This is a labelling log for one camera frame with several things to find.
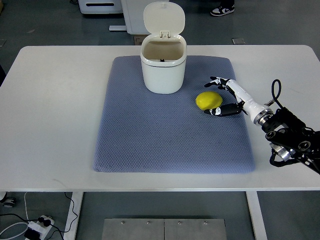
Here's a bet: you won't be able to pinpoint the grey floor socket cover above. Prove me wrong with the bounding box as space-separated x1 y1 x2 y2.
232 38 246 45

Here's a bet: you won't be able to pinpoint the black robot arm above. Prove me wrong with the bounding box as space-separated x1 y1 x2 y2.
259 79 320 174

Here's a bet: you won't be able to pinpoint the white appliance in background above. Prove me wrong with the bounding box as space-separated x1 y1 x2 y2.
78 0 123 15

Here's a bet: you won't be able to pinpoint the left white table leg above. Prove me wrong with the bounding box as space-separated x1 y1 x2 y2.
63 191 84 240

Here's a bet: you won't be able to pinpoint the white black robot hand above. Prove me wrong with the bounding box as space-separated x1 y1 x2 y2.
204 76 273 126

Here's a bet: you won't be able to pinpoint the black power cable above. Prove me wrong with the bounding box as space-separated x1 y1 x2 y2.
0 191 78 240

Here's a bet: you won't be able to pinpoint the grey metal floor plate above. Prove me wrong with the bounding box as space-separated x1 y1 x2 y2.
102 218 227 240

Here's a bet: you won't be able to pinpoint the right white table leg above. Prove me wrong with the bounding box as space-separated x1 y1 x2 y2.
245 191 268 240

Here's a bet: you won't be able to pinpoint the white table leg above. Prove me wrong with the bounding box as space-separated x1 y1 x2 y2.
245 191 268 240
63 191 84 240

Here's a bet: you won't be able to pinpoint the black and white sneaker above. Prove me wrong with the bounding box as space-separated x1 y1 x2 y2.
210 4 235 17

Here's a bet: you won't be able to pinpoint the blue textured mat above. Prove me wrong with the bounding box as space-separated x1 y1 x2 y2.
93 55 255 174

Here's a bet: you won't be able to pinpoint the white cabinet in background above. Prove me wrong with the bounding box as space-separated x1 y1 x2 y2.
109 0 155 35

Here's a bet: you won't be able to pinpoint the white trash bin with lid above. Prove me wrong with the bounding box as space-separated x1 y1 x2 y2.
140 1 187 94

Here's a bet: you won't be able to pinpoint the cardboard box behind table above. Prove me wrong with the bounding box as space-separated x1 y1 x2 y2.
133 35 146 46

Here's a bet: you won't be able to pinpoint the grey caster wheel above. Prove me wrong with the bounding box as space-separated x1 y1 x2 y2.
0 191 17 208

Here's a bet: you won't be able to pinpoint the white cable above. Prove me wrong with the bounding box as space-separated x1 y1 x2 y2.
0 191 32 240

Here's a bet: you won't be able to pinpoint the white power strip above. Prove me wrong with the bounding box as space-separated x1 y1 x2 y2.
24 215 55 240

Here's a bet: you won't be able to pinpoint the yellow lemon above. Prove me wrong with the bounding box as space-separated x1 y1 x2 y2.
195 91 223 110

